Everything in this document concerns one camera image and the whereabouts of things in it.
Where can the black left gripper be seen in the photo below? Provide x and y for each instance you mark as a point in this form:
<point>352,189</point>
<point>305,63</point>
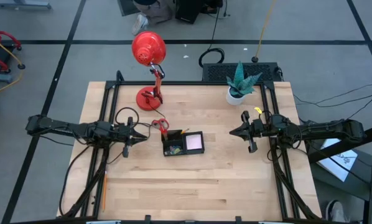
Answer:
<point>127,133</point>

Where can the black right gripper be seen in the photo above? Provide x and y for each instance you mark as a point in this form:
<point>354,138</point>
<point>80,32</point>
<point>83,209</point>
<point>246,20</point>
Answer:
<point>257,129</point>

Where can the black mesh desk organizer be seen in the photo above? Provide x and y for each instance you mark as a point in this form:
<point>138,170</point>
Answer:
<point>173,140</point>

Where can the yellow-green eraser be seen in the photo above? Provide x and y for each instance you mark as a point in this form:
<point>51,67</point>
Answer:
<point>175,151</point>

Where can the pink sticky note pad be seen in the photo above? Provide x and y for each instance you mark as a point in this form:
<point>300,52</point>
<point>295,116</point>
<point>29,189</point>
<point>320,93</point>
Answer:
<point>194,142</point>

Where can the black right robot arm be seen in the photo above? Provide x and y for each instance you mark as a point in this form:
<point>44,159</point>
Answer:
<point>323,132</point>

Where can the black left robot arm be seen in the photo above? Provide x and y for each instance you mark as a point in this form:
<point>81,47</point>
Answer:
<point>64,129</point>

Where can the green plant in white pot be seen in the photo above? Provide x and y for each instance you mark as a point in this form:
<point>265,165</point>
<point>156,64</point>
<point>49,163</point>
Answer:
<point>234,99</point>

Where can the black vented case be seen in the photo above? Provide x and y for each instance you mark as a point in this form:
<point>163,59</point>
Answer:
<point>214,72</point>

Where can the red desk lamp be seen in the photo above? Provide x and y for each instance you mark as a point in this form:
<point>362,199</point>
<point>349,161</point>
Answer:
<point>148,48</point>

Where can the white printed paper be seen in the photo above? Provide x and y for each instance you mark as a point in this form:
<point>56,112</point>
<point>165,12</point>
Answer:
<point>341,165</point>

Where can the person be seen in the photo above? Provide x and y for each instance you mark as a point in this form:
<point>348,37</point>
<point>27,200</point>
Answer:
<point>155,12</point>

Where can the black flat panel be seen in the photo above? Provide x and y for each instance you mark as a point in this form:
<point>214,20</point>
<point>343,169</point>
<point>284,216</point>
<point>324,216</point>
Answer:
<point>125,7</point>

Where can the black computer tower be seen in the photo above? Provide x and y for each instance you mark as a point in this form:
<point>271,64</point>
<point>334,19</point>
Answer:
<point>187,11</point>

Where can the grey metal stand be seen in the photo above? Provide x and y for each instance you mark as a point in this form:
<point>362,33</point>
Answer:
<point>22,4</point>

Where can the black aluminium table frame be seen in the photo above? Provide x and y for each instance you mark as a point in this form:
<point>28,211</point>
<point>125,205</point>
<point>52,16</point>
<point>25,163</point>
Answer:
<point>189,83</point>

